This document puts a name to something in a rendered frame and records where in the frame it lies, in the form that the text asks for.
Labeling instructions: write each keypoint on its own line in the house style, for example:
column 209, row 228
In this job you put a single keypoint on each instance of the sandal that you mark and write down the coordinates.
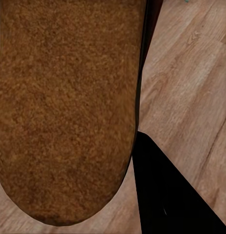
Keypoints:
column 70, row 84

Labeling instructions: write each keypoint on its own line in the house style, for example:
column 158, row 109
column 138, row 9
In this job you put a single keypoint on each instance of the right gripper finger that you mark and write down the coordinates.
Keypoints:
column 167, row 202

